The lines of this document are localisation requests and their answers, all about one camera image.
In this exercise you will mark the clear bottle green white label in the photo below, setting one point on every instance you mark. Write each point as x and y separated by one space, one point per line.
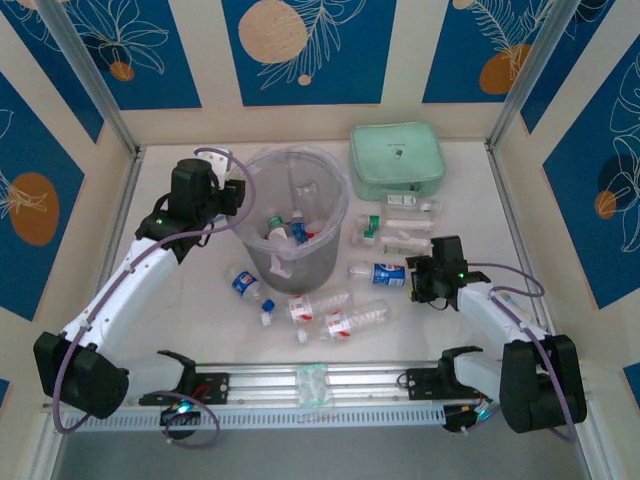
405 245
405 201

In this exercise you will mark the clear tape patch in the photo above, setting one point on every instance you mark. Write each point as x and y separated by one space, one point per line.
312 387

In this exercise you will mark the mint green zip pouch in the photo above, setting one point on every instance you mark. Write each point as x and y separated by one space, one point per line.
397 160

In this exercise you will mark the large Pepsi bottle blue label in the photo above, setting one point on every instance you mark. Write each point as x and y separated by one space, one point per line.
387 275

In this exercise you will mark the black base electronics module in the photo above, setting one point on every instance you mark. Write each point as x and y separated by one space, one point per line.
180 415
460 420

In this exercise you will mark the transparent plastic bin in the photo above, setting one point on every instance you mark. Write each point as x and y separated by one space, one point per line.
310 270

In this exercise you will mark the small Pepsi bottle blue cap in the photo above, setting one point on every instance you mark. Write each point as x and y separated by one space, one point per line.
244 282

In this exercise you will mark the small clear bottle green label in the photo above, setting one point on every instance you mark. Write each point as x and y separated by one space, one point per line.
371 223
365 238

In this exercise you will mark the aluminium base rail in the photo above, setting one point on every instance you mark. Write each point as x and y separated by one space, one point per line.
350 385

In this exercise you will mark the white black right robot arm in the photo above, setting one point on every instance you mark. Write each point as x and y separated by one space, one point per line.
480 305

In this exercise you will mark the clear bottle red white label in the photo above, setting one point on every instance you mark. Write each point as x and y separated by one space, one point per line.
302 307
339 325

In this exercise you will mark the aluminium frame post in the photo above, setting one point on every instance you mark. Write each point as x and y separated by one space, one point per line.
532 65
85 65

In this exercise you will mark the crushed bottle red label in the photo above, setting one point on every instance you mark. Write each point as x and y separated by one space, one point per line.
314 233

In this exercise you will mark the aluminium side rail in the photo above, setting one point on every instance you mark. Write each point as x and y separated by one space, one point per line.
510 215
122 210

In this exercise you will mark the clear bottle blue label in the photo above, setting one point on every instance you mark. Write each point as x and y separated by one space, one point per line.
298 231

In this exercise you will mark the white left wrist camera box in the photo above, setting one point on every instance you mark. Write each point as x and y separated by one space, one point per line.
214 157

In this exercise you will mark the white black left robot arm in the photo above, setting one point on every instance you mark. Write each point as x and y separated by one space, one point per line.
115 300

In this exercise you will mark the clear plastic bottle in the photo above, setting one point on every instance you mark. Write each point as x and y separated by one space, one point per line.
407 224

